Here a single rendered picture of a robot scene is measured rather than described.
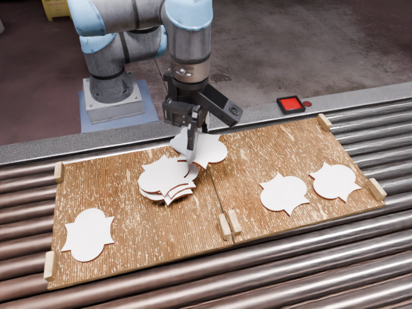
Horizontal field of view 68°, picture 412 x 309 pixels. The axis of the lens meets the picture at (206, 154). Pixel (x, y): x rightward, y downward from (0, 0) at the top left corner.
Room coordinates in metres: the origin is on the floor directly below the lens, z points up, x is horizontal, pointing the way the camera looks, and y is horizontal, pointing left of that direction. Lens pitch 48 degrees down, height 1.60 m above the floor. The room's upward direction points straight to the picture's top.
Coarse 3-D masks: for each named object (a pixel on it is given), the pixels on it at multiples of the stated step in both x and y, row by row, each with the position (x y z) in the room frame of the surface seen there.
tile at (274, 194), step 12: (276, 180) 0.49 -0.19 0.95; (288, 180) 0.49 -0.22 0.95; (300, 180) 0.49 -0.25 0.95; (264, 192) 0.46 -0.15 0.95; (276, 192) 0.46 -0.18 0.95; (288, 192) 0.46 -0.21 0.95; (300, 192) 0.46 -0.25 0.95; (264, 204) 0.42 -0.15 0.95; (276, 204) 0.42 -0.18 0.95; (288, 204) 0.42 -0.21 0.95; (300, 204) 0.42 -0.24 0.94
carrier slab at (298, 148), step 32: (288, 128) 0.71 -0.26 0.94; (320, 128) 0.71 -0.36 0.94; (224, 160) 0.57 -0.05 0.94; (256, 160) 0.57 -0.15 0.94; (288, 160) 0.57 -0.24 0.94; (320, 160) 0.57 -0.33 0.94; (352, 160) 0.57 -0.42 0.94; (224, 192) 0.46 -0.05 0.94; (256, 192) 0.46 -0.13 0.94; (352, 192) 0.46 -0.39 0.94; (256, 224) 0.37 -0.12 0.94; (288, 224) 0.37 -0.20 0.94
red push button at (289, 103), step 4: (280, 100) 0.86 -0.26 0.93; (284, 100) 0.86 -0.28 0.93; (288, 100) 0.86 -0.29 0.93; (292, 100) 0.86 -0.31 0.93; (296, 100) 0.86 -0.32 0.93; (284, 104) 0.84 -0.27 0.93; (288, 104) 0.84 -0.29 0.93; (292, 104) 0.84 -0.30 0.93; (296, 104) 0.84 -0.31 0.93; (288, 108) 0.82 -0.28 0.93; (292, 108) 0.82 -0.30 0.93; (296, 108) 0.82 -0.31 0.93
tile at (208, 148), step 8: (176, 136) 0.54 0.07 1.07; (200, 136) 0.54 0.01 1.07; (208, 136) 0.54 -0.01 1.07; (216, 136) 0.54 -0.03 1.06; (200, 144) 0.51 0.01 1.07; (208, 144) 0.51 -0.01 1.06; (216, 144) 0.52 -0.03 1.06; (176, 152) 0.49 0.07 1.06; (200, 152) 0.49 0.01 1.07; (208, 152) 0.49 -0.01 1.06; (216, 152) 0.49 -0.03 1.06; (224, 152) 0.49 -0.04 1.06; (184, 160) 0.46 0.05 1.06; (200, 160) 0.46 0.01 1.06; (208, 160) 0.46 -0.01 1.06; (216, 160) 0.47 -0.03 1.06
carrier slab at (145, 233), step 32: (96, 160) 0.57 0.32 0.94; (128, 160) 0.57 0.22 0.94; (64, 192) 0.46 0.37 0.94; (96, 192) 0.46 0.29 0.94; (128, 192) 0.46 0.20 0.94; (192, 192) 0.46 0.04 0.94; (64, 224) 0.37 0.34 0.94; (128, 224) 0.37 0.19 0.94; (160, 224) 0.37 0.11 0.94; (192, 224) 0.37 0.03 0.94; (64, 256) 0.29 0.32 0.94; (128, 256) 0.29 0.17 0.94; (160, 256) 0.29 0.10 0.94
